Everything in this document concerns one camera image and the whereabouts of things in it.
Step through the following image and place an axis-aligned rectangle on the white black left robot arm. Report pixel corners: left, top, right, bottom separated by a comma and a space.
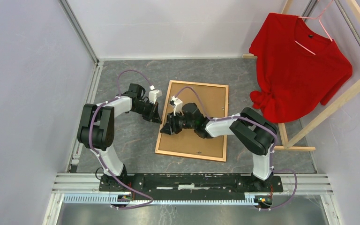
77, 83, 162, 191

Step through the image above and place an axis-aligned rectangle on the aluminium rail frame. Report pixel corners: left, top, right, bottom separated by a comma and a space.
43, 173, 342, 225

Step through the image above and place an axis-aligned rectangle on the wooden clothes rack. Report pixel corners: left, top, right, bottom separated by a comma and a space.
242, 0, 360, 152

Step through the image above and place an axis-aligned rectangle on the red t-shirt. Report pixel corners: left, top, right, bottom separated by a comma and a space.
248, 12, 353, 124

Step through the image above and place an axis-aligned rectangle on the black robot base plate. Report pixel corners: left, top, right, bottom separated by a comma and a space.
99, 173, 284, 202

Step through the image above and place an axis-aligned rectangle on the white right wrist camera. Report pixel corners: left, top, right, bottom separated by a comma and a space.
169, 96, 183, 116

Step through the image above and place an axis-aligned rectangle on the pink clothes hanger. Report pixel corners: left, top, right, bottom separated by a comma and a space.
294, 0, 335, 56

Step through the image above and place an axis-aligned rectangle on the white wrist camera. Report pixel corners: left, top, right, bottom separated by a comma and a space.
148, 85, 162, 104
169, 96, 183, 116

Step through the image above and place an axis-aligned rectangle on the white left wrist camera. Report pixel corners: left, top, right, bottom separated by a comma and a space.
148, 85, 162, 104

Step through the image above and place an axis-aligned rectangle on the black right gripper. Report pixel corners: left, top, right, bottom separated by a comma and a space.
160, 110, 196, 135

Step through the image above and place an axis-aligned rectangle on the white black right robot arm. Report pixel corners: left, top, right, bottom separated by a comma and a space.
160, 103, 278, 191

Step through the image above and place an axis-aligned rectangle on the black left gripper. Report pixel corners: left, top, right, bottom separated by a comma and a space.
132, 100, 162, 125

